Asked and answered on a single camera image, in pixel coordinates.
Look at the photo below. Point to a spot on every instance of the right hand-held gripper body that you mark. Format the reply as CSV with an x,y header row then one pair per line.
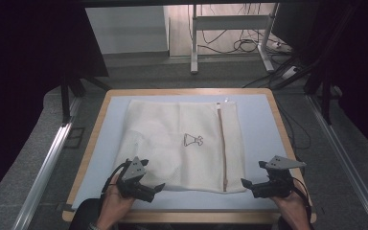
x,y
278,179

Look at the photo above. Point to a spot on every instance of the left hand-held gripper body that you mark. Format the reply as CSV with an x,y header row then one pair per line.
x,y
133,171

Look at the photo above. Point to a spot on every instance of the white mesh laundry bag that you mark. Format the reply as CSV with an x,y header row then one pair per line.
x,y
172,134

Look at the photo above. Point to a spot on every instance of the person's right hand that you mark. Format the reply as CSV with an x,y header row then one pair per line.
x,y
292,207

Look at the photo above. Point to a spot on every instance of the person's left hand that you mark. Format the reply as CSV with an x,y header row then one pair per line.
x,y
115,201

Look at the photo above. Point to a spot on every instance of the light blue table mat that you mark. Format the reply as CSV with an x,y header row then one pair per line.
x,y
258,127

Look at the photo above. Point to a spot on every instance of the wooden table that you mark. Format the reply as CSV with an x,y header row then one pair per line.
x,y
89,150

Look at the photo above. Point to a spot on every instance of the dark floor hatch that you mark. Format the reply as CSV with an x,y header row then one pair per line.
x,y
75,138

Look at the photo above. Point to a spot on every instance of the black metal stand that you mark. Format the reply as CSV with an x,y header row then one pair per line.
x,y
326,96
65,99

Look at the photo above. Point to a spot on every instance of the white power strip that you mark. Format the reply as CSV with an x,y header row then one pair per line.
x,y
290,72

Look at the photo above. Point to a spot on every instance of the white cabinet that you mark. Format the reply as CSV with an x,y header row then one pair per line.
x,y
127,30

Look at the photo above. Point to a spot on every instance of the black curtain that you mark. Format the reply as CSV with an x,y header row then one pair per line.
x,y
364,64
19,80

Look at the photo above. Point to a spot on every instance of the aluminium floor rail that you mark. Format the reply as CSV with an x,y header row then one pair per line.
x,y
44,169
348,163

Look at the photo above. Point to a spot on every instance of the white metal desk frame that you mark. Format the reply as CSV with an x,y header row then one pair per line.
x,y
194,38

